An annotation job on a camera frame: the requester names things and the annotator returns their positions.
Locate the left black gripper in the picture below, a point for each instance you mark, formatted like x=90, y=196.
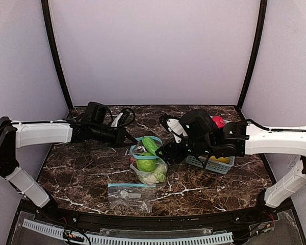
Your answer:
x=120, y=139

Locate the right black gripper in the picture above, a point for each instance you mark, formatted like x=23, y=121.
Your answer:
x=177, y=150

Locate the green bumpy cucumber toy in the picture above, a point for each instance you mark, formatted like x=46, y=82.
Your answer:
x=150, y=145

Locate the green apple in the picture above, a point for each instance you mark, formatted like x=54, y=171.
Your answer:
x=146, y=165

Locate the white cauliflower toy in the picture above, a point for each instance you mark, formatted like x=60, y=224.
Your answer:
x=155, y=177

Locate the clear zip bag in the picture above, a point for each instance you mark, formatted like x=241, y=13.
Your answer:
x=139, y=152
x=138, y=197

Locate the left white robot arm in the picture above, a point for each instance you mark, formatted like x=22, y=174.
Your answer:
x=88, y=126

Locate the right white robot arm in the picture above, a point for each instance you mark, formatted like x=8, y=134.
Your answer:
x=196, y=134

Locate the light blue plastic basket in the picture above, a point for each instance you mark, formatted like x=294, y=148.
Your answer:
x=211, y=165

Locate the yellow lemon toy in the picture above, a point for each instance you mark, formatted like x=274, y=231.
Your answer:
x=225, y=160

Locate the pink red apple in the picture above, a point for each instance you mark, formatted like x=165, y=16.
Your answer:
x=219, y=121

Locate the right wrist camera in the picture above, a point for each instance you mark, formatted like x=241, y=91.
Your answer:
x=172, y=125

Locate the white slotted cable duct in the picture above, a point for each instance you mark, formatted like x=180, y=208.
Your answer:
x=113, y=236

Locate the left black frame post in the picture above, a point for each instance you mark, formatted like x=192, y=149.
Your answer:
x=55, y=54

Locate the black frame post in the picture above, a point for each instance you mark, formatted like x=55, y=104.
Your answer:
x=254, y=53
x=55, y=54

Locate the right black frame post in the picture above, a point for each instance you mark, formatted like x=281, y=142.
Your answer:
x=254, y=53

